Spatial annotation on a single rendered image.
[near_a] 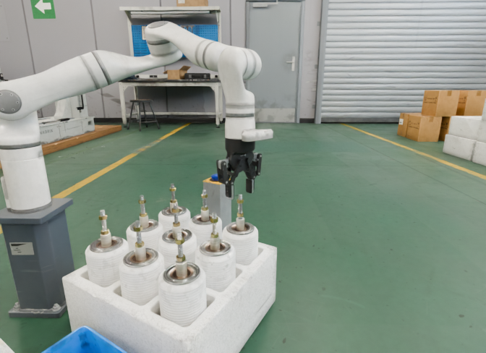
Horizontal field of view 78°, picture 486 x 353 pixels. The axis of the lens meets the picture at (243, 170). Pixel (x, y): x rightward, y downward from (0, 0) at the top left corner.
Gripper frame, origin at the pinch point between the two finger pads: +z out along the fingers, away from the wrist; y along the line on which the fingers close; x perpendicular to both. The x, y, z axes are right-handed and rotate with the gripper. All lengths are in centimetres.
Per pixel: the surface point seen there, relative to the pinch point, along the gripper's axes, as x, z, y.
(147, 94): -483, -16, -215
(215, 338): 14.0, 23.5, 20.2
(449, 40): -104, -106, -587
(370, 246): 11, 36, -62
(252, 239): 4.7, 12.1, 0.0
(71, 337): -7.8, 24.5, 41.1
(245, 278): 9.5, 17.8, 7.2
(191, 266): 6.4, 10.4, 20.0
